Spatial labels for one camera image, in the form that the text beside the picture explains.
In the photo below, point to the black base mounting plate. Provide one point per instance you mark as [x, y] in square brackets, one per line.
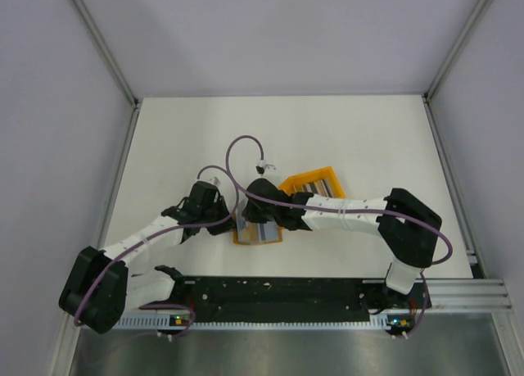
[265, 299]

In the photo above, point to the aluminium frame post left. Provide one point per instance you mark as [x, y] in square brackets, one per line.
[104, 51]

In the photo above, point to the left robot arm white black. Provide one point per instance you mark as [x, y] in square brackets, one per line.
[103, 284]

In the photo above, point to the credit cards in bin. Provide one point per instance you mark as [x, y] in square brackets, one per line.
[321, 187]

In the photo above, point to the aluminium frame post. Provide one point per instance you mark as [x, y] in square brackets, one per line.
[456, 49]
[104, 51]

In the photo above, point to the aluminium frame rail front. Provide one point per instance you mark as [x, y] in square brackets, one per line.
[452, 294]

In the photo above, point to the credit card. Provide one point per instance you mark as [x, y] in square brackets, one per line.
[241, 224]

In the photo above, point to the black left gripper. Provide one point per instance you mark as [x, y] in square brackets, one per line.
[223, 228]

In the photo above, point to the grey slotted cable duct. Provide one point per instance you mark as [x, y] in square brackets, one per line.
[167, 322]

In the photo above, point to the metal sheet front panel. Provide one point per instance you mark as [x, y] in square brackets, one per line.
[444, 345]

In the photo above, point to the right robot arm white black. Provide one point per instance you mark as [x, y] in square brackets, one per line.
[407, 226]

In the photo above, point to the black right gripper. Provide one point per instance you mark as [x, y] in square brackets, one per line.
[250, 215]

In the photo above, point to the yellow plastic bin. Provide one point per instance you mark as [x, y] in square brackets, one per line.
[288, 185]

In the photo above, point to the yellow leather card holder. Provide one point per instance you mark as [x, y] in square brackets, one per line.
[258, 234]

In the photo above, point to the aluminium frame post right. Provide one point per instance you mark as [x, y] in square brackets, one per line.
[456, 49]

